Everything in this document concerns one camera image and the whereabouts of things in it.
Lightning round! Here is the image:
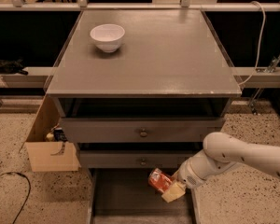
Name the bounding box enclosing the grey drawer cabinet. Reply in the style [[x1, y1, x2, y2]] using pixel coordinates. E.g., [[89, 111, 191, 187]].
[[47, 9, 241, 157]]

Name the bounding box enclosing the metal shelf rail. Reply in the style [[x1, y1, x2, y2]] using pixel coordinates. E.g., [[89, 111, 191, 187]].
[[0, 2, 280, 12]]

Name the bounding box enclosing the crushed orange soda can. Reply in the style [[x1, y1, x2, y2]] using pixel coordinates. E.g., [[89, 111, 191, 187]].
[[148, 168, 174, 194]]

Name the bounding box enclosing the white hanging cable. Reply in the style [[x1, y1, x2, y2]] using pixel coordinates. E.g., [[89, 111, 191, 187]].
[[238, 0, 267, 87]]

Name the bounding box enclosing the black floor cable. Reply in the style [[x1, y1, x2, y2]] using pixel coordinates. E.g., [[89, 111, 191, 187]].
[[0, 171, 32, 224]]

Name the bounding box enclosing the grey middle drawer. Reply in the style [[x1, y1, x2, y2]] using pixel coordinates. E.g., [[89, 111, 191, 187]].
[[79, 150, 195, 169]]

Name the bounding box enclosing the grey open bottom drawer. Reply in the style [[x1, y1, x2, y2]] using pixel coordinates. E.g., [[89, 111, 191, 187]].
[[86, 169, 201, 224]]

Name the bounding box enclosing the black object on shelf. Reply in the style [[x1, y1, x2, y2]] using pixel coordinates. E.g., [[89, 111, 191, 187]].
[[0, 59, 28, 76]]

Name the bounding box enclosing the grey top drawer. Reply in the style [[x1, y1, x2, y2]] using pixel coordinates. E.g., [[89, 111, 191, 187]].
[[60, 118, 225, 143]]

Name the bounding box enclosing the white ceramic bowl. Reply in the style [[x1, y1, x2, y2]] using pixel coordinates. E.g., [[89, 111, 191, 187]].
[[90, 24, 125, 53]]

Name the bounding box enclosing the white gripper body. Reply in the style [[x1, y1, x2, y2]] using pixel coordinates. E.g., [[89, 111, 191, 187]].
[[177, 157, 207, 189]]

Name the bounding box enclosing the cardboard box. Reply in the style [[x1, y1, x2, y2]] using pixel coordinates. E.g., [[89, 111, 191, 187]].
[[24, 97, 80, 172]]

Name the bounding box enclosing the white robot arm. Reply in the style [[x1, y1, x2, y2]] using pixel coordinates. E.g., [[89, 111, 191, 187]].
[[161, 132, 280, 203]]

